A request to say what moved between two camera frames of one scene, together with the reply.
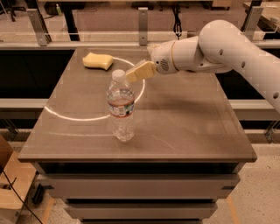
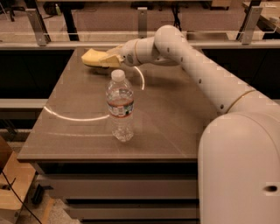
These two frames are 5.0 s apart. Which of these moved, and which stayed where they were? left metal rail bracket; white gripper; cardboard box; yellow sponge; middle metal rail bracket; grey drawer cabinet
Moved: white gripper; yellow sponge
Stayed: middle metal rail bracket; cardboard box; left metal rail bracket; grey drawer cabinet
